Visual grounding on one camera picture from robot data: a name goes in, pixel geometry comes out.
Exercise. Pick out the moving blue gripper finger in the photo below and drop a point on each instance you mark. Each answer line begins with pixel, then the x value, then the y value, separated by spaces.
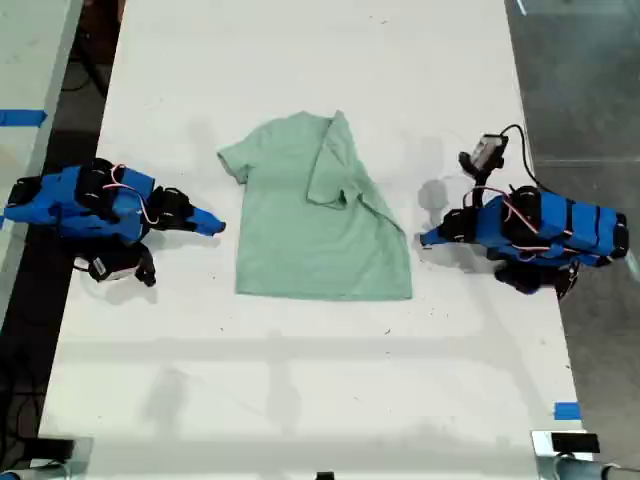
pixel 205 228
pixel 435 243

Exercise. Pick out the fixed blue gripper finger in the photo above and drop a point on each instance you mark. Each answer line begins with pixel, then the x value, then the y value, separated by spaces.
pixel 207 216
pixel 436 234

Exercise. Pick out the pale green T-shirt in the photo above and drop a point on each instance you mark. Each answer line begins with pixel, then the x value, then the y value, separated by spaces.
pixel 320 250

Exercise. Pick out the blue and black arm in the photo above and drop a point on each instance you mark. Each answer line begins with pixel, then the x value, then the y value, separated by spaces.
pixel 565 225
pixel 65 200

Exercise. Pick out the long blue tape strip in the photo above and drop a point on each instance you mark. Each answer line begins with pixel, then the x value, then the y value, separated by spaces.
pixel 22 118

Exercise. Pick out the short blue tape strip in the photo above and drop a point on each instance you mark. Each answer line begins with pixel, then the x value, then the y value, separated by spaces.
pixel 567 411

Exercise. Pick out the small black box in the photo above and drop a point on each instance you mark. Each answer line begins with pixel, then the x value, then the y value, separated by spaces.
pixel 56 448
pixel 575 443

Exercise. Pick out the tiny black box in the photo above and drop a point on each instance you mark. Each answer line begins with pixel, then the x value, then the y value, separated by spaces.
pixel 325 475

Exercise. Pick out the grey metal table clamp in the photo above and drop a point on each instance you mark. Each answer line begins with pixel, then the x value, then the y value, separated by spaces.
pixel 82 457

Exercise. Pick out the short black camera stalk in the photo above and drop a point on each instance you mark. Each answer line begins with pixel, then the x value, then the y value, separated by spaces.
pixel 146 267
pixel 481 185

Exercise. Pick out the black camera box grey face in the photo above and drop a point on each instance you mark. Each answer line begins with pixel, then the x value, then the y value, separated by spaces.
pixel 485 152

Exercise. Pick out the black camera box white label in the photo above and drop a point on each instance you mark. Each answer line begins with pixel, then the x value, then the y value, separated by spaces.
pixel 102 265

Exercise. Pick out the silver metal table bracket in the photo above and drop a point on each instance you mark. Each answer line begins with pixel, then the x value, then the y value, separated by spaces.
pixel 541 450

